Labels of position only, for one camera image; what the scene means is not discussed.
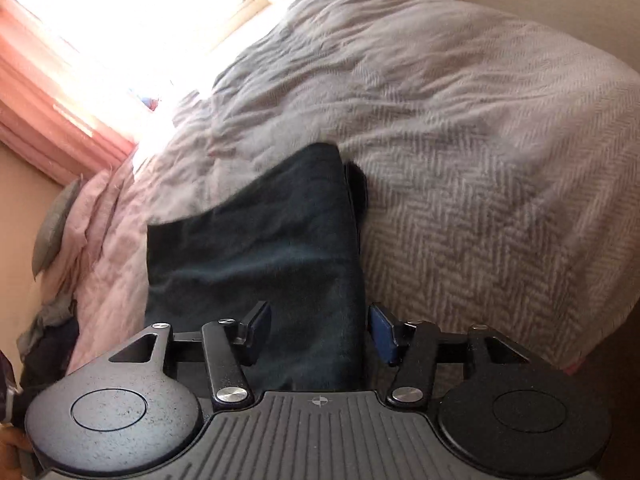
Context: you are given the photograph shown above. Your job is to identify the dark blue denim jeans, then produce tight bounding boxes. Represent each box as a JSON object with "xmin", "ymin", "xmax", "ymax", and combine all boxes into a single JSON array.
[{"xmin": 145, "ymin": 143, "xmax": 368, "ymax": 392}]

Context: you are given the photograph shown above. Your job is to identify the person's right hand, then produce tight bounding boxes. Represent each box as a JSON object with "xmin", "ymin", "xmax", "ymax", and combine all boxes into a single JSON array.
[{"xmin": 0, "ymin": 426, "xmax": 32, "ymax": 480}]

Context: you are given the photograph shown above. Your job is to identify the dark clothes pile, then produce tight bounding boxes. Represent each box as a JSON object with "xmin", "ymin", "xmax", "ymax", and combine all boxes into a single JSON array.
[{"xmin": 16, "ymin": 316, "xmax": 79, "ymax": 392}]

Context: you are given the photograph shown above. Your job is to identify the grey green garment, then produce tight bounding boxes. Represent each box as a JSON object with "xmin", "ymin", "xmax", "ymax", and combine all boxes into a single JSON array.
[{"xmin": 16, "ymin": 294, "xmax": 77, "ymax": 361}]

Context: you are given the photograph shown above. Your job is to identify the grey checked pillow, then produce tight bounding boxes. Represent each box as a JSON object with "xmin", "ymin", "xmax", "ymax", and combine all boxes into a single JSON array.
[{"xmin": 32, "ymin": 177, "xmax": 85, "ymax": 278}]

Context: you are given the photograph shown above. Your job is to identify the pink pillow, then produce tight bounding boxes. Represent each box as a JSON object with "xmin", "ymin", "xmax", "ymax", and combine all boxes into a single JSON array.
[{"xmin": 41, "ymin": 169, "xmax": 112, "ymax": 304}]

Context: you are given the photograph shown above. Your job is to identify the pink and grey bedspread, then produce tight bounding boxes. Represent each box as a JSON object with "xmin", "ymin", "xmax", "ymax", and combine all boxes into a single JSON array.
[{"xmin": 39, "ymin": 0, "xmax": 640, "ymax": 376}]

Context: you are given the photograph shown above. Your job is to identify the blue items on windowsill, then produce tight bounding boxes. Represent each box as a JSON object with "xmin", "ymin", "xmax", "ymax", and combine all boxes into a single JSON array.
[{"xmin": 142, "ymin": 99, "xmax": 160, "ymax": 110}]

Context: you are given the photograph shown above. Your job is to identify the pink left curtain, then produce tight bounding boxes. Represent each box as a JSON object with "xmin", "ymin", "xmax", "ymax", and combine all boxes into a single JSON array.
[{"xmin": 1, "ymin": 0, "xmax": 151, "ymax": 184}]

